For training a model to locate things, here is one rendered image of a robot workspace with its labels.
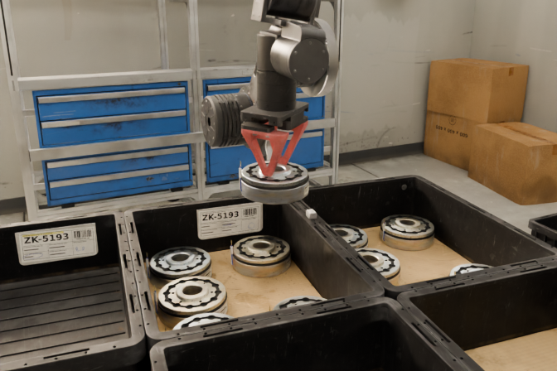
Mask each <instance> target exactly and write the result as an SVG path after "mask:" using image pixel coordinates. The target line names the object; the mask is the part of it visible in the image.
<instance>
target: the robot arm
mask: <svg viewBox="0 0 557 371"><path fill-rule="evenodd" d="M320 6H321V0H254V3H253V9H252V15H251V20H254V21H258V22H267V23H271V24H275V25H279V26H275V25H272V26H271V27H270V28H269V29H268V30H267V31H260V33H257V69H258V70H257V100H256V105H253V106H251V107H249V108H246V109H244V110H241V121H245V123H242V124H241V133H242V135H243V137H244V139H245V141H246V142H247V144H248V145H249V148H250V150H251V151H252V152H253V154H254V157H255V159H256V161H257V162H258V165H259V168H260V170H261V172H262V174H263V176H270V177H271V176H272V175H273V173H274V170H275V168H276V166H277V164H284V165H287V164H288V161H289V159H290V157H291V156H292V154H293V151H294V149H295V147H296V146H297V144H298V141H299V140H300V138H301V136H302V135H303V132H304V131H305V129H306V127H307V125H308V116H304V111H305V112H308V107H309V103H308V102H301V101H296V88H297V81H298V82H300V83H303V84H312V83H314V82H317V81H318V80H320V79H321V78H322V77H323V76H324V75H325V73H326V71H327V67H328V65H329V54H328V50H327V48H326V47H325V41H326V32H325V31H324V30H322V29H321V28H317V27H315V26H314V25H313V24H314V19H315V17H316V18H318V15H319V10H320ZM266 15H268V16H273V17H283V18H288V19H293V20H298V22H294V21H289V20H283V19H278V18H272V17H266ZM280 26H283V27H280ZM277 129H281V130H287V131H289V130H292V131H293V136H292V138H291V140H290V143H289V144H288V147H287V150H286V152H285V153H284V155H283V156H282V151H283V148H284V146H285V143H286V141H287V139H288V135H289V132H282V131H277ZM257 138H258V139H264V140H269V141H270V144H271V147H272V150H273V152H272V156H271V159H270V162H269V165H268V166H266V164H265V161H264V157H263V155H262V152H261V150H260V147H259V144H258V141H257Z"/></svg>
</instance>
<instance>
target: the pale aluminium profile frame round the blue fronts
mask: <svg viewBox="0 0 557 371"><path fill-rule="evenodd" d="M157 16H158V29H159V42H160V55H161V68H162V70H169V62H168V48H167V21H166V8H165V0H157ZM187 16H188V34H189V51H190V68H191V70H192V76H193V79H191V97H189V103H192V118H193V132H190V133H182V134H173V135H166V136H157V137H142V138H134V139H126V140H118V141H110V142H95V143H87V144H79V145H71V146H63V147H48V148H40V149H32V150H31V147H30V141H29V135H28V129H27V118H26V117H28V116H36V115H35V109H25V106H24V100H23V94H22V90H21V91H19V87H18V78H21V77H20V71H19V65H18V59H17V49H16V43H15V37H14V31H13V25H12V14H11V8H10V2H9V0H0V32H1V38H2V48H3V54H4V60H5V66H6V71H7V82H8V87H9V93H10V98H11V104H12V114H13V120H14V126H15V131H16V137H17V147H18V153H19V158H20V164H21V170H22V180H23V185H24V191H25V197H26V203H27V213H28V219H29V221H34V220H41V219H52V218H58V217H63V216H69V215H74V214H84V213H90V212H95V211H101V210H111V209H117V208H122V207H128V206H133V205H143V204H148V203H154V202H159V201H165V200H168V201H171V202H173V201H178V200H180V199H181V201H182V202H190V201H193V200H192V198H194V199H195V200H196V201H198V200H207V199H208V198H209V197H210V196H211V195H212V194H213V193H218V192H224V191H229V190H239V189H240V181H228V180H227V181H217V184H212V185H205V181H206V174H205V169H204V168H206V162H204V158H206V151H204V150H203V142H206V140H205V137H204V133H203V131H202V126H201V102H202V101H203V96H201V74H200V55H199V36H198V16H197V0H187ZM343 17H344V0H334V27H333V33H334V35H335V37H336V40H337V47H338V55H339V62H340V69H339V70H338V71H337V78H336V81H335V84H334V85H333V87H332V89H331V90H330V91H331V92H332V110H331V118H324V119H315V120H308V125H307V127H306V129H305V130H313V129H319V128H331V137H330V146H326V147H324V151H325V152H329V151H330V163H329V162H327V161H324V160H323V166H319V167H320V168H318V169H316V168H315V167H313V168H307V171H308V175H309V186H311V187H313V186H323V184H321V183H320V182H318V181H316V180H314V179H313V178H314V177H320V176H328V177H329V178H328V179H329V185H333V184H337V183H338V159H339V136H340V112H341V65H342V41H343ZM196 70H197V79H196ZM12 80H14V85H15V90H16V91H13V87H12ZM188 143H194V152H192V153H191V159H192V160H193V159H195V163H192V170H193V169H195V170H196V175H195V176H194V175H192V179H193V185H190V187H189V188H184V189H183V188H182V187H177V188H171V189H169V190H167V191H162V192H156V193H150V194H144V195H134V196H128V197H122V198H116V199H111V200H100V201H94V202H89V203H83V204H77V205H75V203H69V204H63V205H61V207H55V208H49V209H43V210H39V205H47V198H46V196H44V195H42V194H40V193H38V191H37V190H44V189H45V183H38V182H39V181H40V180H42V178H44V176H43V170H41V171H34V170H33V164H32V162H33V161H42V160H50V159H57V158H65V157H78V156H86V155H93V154H100V153H107V152H121V151H129V150H137V149H144V148H152V147H166V146H173V145H181V144H188ZM37 183H38V184H37Z"/></svg>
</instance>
